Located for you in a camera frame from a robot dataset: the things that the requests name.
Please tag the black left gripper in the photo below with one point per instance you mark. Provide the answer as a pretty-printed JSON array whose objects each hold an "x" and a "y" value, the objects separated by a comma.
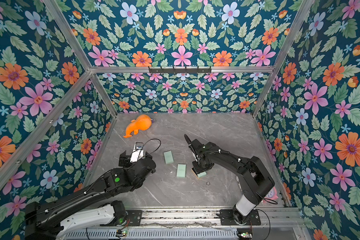
[{"x": 126, "y": 162}]

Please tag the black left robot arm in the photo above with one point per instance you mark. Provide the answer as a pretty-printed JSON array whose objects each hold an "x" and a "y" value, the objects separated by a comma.
[{"x": 54, "y": 220}]

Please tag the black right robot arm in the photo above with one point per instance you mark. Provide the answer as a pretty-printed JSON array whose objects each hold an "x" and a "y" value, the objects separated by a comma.
[{"x": 254, "y": 178}]

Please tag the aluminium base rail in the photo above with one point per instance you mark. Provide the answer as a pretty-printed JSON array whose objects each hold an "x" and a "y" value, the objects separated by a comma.
[{"x": 185, "y": 218}]

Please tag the pink alarm clock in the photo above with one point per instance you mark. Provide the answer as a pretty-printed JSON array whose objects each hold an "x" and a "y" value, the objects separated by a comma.
[{"x": 271, "y": 197}]

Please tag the mint green box lid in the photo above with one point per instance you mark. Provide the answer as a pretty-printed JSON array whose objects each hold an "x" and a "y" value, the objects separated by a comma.
[{"x": 181, "y": 170}]

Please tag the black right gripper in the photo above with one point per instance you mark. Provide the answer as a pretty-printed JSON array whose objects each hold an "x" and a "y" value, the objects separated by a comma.
[{"x": 196, "y": 157}]

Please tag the orange plush toy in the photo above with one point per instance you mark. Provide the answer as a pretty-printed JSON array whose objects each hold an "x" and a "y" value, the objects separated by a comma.
[{"x": 141, "y": 123}]

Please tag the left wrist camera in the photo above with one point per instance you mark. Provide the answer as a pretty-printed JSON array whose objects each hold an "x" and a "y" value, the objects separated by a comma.
[{"x": 137, "y": 152}]

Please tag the black hook rail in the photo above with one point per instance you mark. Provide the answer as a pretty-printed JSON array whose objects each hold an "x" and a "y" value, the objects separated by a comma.
[{"x": 179, "y": 70}]

